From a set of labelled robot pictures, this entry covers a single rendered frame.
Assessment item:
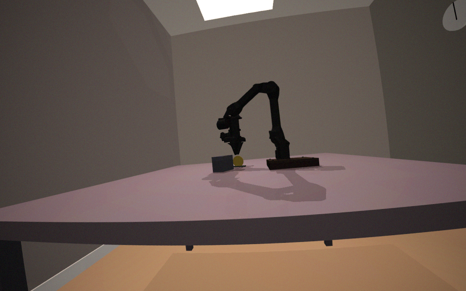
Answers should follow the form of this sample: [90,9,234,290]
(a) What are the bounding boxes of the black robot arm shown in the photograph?
[216,81,290,160]

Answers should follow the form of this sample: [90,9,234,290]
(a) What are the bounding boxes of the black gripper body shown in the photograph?
[224,127,246,143]

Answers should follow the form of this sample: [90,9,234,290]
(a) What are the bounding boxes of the gold coin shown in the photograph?
[233,156,244,166]

